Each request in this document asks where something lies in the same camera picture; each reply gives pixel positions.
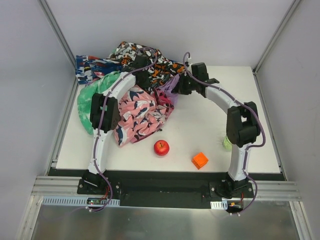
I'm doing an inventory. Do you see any purple cloth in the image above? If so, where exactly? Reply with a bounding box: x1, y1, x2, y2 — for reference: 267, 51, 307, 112
157, 74, 180, 106

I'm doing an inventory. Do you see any orange black camouflage cloth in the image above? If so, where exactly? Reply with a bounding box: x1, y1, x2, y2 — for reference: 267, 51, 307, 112
108, 41, 185, 92

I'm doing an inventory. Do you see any magenta pink camouflage cloth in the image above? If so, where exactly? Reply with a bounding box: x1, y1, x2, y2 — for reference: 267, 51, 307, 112
153, 88, 175, 128

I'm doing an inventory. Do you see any light pink navy patterned cloth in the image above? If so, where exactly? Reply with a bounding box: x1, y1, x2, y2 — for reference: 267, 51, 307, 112
114, 85, 166, 147

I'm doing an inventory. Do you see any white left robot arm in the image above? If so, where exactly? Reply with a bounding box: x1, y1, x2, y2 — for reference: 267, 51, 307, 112
81, 55, 152, 194

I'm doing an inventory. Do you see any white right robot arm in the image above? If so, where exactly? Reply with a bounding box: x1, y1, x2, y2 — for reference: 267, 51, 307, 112
174, 61, 261, 199

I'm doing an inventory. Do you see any green white tie-dye cloth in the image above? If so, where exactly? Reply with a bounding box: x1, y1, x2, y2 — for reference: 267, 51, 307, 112
77, 71, 120, 135

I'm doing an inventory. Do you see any blue white patterned cloth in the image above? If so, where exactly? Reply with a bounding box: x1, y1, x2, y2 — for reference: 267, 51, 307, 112
75, 55, 122, 85

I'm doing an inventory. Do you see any red apple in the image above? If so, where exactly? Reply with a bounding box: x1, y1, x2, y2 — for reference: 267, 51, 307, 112
153, 140, 170, 157

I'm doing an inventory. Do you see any green transparent plastic cup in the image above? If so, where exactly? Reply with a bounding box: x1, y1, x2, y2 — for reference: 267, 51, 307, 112
222, 135, 232, 152

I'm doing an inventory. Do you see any orange plastic cube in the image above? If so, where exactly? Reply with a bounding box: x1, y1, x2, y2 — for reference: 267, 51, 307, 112
191, 152, 209, 170

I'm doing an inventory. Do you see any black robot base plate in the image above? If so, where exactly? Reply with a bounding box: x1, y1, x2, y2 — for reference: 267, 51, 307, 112
77, 170, 254, 209

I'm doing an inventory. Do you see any left aluminium frame post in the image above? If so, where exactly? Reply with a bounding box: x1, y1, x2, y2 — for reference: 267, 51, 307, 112
37, 0, 76, 68

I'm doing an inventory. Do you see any aluminium frame post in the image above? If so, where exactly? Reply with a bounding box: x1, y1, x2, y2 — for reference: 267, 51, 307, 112
37, 0, 76, 68
252, 0, 303, 76

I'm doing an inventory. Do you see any right perforated cable duct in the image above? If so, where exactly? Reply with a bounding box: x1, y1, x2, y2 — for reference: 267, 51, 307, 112
210, 200, 228, 211

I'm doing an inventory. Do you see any perforated cable duct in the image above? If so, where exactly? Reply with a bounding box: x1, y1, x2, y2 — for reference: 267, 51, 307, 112
42, 196, 120, 208
210, 200, 228, 211

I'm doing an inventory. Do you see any right aluminium frame post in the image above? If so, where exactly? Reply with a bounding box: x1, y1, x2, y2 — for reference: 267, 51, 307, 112
252, 0, 303, 76

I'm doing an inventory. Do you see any aluminium front rail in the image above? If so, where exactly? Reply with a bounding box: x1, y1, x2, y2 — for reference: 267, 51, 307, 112
31, 176, 302, 202

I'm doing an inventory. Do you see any left perforated cable duct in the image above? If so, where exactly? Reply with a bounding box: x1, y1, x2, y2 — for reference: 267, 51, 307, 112
42, 196, 120, 208

